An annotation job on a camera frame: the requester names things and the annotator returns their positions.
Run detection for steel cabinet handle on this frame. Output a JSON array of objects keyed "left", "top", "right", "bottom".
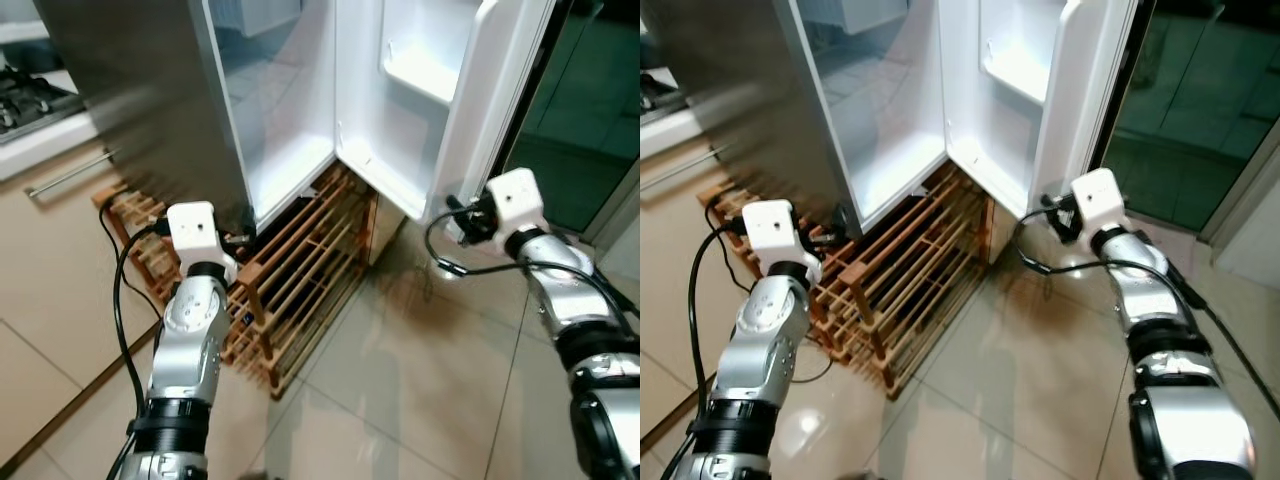
[
  {"left": 25, "top": 150, "right": 116, "bottom": 199},
  {"left": 640, "top": 150, "right": 736, "bottom": 196}
]

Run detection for thin black power cable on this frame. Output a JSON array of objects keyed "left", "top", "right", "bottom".
[
  {"left": 97, "top": 188, "right": 137, "bottom": 296},
  {"left": 704, "top": 198, "right": 763, "bottom": 293}
]

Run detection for small silver fridge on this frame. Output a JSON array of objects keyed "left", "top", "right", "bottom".
[
  {"left": 35, "top": 0, "right": 336, "bottom": 231},
  {"left": 640, "top": 0, "right": 946, "bottom": 236}
]

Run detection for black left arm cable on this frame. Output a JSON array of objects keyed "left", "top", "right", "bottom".
[
  {"left": 112, "top": 220, "right": 173, "bottom": 480},
  {"left": 687, "top": 212, "right": 751, "bottom": 480}
]

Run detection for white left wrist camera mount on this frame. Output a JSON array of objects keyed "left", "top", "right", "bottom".
[
  {"left": 742, "top": 200, "right": 823, "bottom": 286},
  {"left": 165, "top": 200, "right": 241, "bottom": 286}
]

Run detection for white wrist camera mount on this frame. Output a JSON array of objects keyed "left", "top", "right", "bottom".
[
  {"left": 485, "top": 168, "right": 549, "bottom": 241},
  {"left": 165, "top": 200, "right": 241, "bottom": 286},
  {"left": 742, "top": 200, "right": 823, "bottom": 286},
  {"left": 1070, "top": 168, "right": 1131, "bottom": 241}
]

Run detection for wooden wine rack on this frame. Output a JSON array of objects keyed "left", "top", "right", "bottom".
[
  {"left": 95, "top": 160, "right": 381, "bottom": 401},
  {"left": 700, "top": 165, "right": 996, "bottom": 401}
]

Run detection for tinted glass sliding door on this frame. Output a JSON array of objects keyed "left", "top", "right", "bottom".
[
  {"left": 500, "top": 0, "right": 641, "bottom": 236},
  {"left": 1095, "top": 0, "right": 1280, "bottom": 236}
]

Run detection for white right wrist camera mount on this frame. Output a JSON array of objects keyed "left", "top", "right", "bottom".
[
  {"left": 485, "top": 168, "right": 549, "bottom": 241},
  {"left": 1070, "top": 168, "right": 1131, "bottom": 241}
]

